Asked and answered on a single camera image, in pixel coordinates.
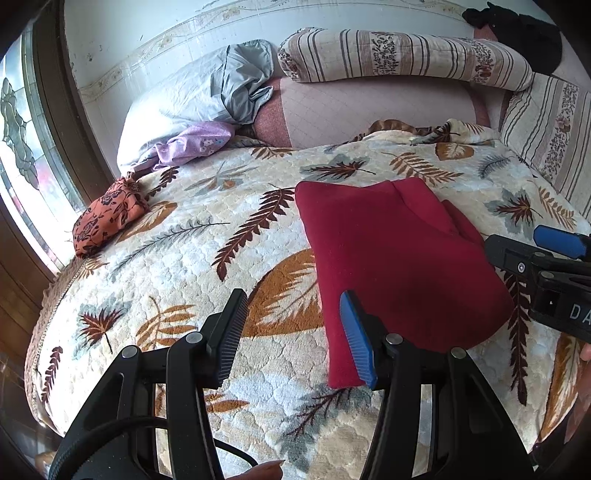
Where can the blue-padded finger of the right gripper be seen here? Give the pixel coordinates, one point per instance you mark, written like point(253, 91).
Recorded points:
point(572, 245)

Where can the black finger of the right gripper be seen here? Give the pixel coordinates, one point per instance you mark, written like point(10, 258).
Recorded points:
point(510, 255)

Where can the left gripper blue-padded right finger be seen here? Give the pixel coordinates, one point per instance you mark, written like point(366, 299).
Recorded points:
point(472, 436)

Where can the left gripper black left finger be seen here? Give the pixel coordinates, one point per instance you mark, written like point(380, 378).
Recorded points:
point(113, 434)

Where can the red knit sweater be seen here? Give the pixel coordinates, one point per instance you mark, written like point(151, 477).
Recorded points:
point(413, 260)

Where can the person's right hand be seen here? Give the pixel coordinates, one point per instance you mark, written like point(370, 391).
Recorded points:
point(585, 354)

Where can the striped floral bed sheet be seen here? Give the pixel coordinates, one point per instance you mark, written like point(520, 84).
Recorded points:
point(548, 126)

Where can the black garment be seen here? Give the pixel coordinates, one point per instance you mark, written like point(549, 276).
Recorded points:
point(539, 42)

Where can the leaf-patterned cream blanket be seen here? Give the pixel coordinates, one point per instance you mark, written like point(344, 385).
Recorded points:
point(230, 221)

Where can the orange floral folded cloth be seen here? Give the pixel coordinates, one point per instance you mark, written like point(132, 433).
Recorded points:
point(108, 215)

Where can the pink quilted pillow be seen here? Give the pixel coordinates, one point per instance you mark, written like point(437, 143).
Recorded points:
point(304, 115)

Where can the purple floral cloth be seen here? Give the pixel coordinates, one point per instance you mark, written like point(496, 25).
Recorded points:
point(199, 140)

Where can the striped floral bolster pillow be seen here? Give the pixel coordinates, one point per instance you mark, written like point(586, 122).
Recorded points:
point(315, 55)

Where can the grey-blue crumpled garment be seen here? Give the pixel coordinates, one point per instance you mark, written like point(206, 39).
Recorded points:
point(228, 85)

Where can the wooden window frame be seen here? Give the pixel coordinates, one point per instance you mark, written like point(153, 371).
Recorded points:
point(85, 166)

